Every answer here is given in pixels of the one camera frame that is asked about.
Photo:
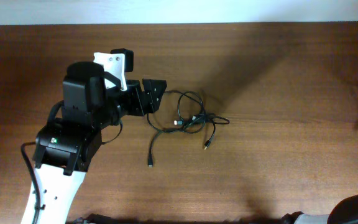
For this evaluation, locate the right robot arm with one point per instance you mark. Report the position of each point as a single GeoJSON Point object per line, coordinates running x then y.
{"type": "Point", "coordinates": [345, 212]}

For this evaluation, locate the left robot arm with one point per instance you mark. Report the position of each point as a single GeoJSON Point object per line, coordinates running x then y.
{"type": "Point", "coordinates": [65, 146]}

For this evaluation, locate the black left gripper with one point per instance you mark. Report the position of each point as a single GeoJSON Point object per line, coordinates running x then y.
{"type": "Point", "coordinates": [152, 102]}

